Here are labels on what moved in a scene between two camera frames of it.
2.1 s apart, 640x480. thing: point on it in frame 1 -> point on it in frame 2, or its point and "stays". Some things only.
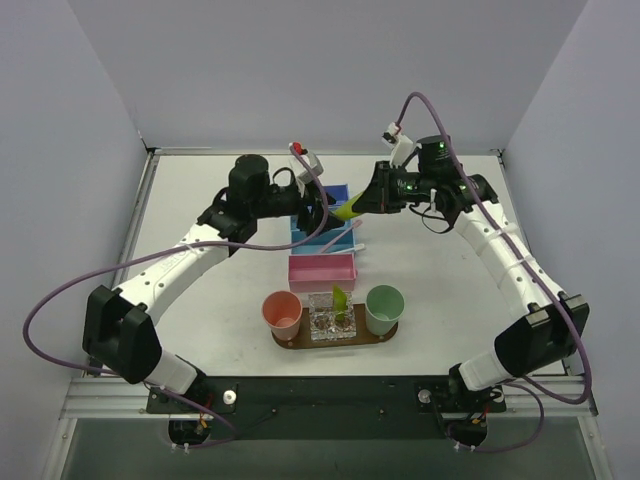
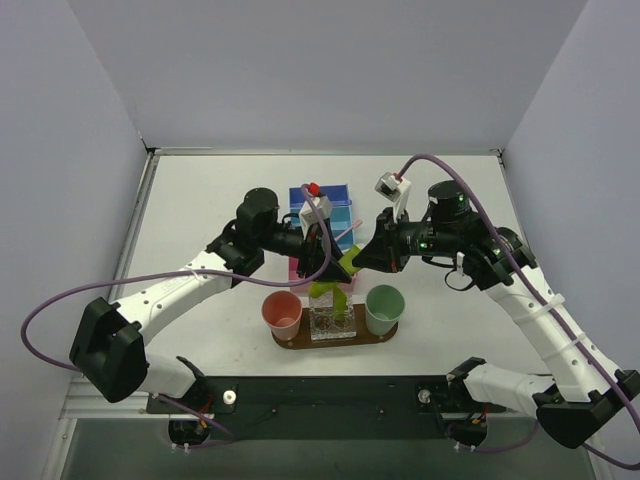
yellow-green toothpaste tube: x=339 y=303 stays
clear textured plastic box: x=324 y=325 stays
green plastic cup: x=384 y=306 stays
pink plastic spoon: x=342 y=234 stays
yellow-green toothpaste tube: x=345 y=211 -> x=346 y=261
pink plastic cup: x=282 y=311 stays
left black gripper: x=310 y=209 -> x=310 y=255
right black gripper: x=385 y=186 -> x=388 y=240
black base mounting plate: x=326 y=408 stays
